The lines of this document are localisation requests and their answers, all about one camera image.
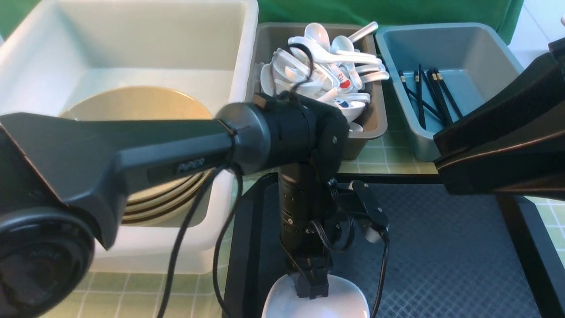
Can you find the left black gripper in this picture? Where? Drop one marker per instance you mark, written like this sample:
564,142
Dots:
304,198

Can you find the white square dish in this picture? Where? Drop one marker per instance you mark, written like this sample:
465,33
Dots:
345,300

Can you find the white ceramic soup spoon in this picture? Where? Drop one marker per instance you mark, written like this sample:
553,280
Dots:
320,55

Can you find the tan noodle bowl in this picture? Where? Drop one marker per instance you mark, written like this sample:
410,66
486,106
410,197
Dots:
138,103

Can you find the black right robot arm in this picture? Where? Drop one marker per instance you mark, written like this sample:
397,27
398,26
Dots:
514,143

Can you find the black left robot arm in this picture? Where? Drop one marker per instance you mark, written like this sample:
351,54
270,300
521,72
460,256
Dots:
65,183

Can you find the black serving tray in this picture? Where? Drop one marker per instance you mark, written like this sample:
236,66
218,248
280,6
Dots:
450,257

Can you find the white spoon with red print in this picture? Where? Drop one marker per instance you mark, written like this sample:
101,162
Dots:
345,84

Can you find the black chopstick in bin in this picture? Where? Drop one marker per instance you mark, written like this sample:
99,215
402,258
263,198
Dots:
432,82
418,86
446,90

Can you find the blue-grey chopstick bin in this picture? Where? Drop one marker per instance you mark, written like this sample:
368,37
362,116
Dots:
473,60

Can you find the grey-brown spoon bin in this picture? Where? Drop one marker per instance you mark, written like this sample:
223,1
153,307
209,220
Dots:
271,36

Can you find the green backdrop cloth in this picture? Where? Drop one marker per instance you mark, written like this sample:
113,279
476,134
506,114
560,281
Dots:
500,15

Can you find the large white plastic tub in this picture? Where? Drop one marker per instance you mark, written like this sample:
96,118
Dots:
65,51

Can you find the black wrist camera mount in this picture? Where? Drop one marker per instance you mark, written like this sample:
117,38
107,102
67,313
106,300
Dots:
360,204

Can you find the white spoon top handle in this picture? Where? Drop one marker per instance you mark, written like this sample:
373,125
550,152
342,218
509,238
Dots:
369,29

